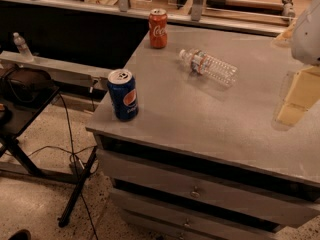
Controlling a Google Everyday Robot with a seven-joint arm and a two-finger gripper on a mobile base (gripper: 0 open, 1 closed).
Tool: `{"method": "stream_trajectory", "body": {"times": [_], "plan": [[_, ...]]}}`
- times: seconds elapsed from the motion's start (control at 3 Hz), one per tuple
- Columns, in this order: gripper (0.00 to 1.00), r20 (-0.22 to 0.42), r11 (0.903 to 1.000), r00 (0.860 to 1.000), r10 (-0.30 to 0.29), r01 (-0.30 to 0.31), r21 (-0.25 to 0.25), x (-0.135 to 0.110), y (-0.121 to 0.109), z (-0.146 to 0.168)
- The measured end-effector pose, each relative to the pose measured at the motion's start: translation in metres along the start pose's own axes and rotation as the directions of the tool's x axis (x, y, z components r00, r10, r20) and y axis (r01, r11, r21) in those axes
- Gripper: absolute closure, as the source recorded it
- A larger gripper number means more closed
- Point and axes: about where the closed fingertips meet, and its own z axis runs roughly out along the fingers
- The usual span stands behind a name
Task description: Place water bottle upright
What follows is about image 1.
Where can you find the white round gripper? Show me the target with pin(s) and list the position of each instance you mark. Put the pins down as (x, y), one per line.
(308, 37)

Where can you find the clear plastic water bottle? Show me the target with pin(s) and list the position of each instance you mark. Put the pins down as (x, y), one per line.
(206, 65)

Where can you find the small bottle on ledge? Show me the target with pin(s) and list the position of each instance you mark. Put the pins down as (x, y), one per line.
(22, 47)

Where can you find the grey drawer cabinet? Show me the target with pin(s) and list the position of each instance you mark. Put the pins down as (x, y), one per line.
(254, 176)

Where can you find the red Coca-Cola can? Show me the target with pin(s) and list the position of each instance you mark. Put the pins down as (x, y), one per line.
(157, 28)

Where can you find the upper drawer knob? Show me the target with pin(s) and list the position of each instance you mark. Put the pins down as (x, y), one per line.
(194, 193)

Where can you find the drawer knob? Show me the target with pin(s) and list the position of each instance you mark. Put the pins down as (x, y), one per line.
(194, 193)
(187, 223)

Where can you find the blue Pepsi can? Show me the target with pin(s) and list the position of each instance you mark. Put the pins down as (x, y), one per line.
(122, 90)

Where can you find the middle drawer knob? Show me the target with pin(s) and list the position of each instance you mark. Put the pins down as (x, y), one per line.
(187, 223)

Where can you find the dark bag on table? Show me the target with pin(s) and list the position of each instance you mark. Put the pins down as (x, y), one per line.
(25, 86)

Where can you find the black folding side table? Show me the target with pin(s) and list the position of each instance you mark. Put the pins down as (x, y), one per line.
(43, 147)

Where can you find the black shoe tip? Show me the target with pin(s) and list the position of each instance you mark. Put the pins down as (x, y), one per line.
(21, 235)

